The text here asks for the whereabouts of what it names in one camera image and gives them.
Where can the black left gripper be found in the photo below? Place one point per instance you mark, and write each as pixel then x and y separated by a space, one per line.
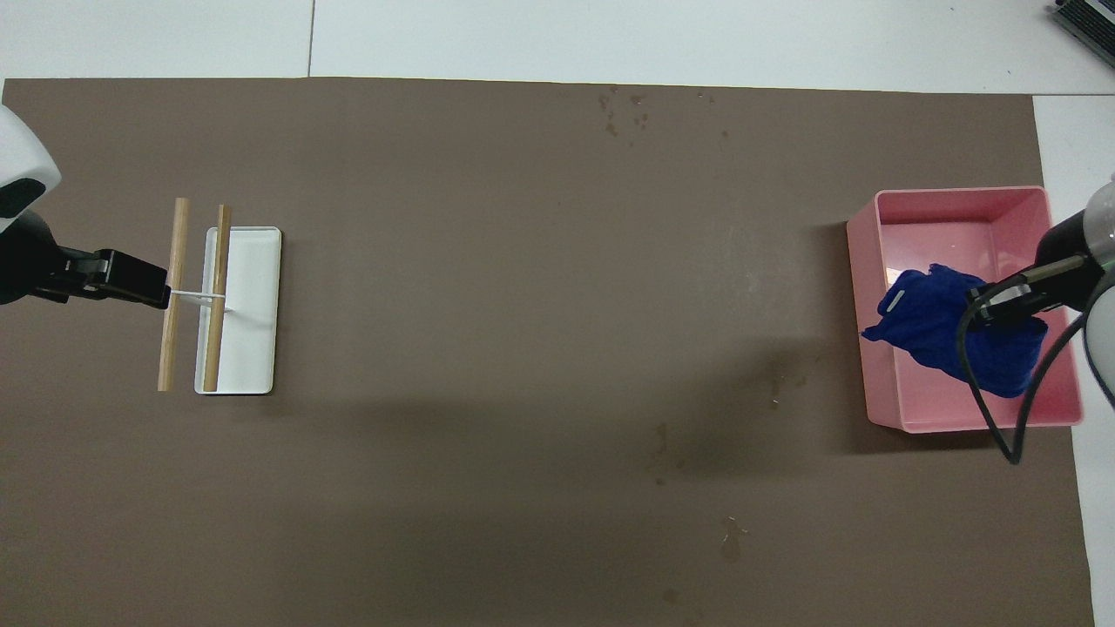
pixel 26 261

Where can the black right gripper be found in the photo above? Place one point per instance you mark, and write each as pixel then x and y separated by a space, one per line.
pixel 1067 261

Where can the dark blue towel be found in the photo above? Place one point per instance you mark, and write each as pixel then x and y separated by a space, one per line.
pixel 923 331

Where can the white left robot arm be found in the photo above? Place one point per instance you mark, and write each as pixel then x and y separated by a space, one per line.
pixel 22 148

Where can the white towel rack base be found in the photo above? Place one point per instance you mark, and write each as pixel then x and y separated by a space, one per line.
pixel 253 331

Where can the pink plastic bin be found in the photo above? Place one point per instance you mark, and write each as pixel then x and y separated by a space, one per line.
pixel 941 235

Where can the grey ribbed device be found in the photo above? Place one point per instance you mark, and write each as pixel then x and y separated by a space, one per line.
pixel 1089 22

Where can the brown table mat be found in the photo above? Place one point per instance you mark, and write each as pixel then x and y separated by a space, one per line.
pixel 523 348

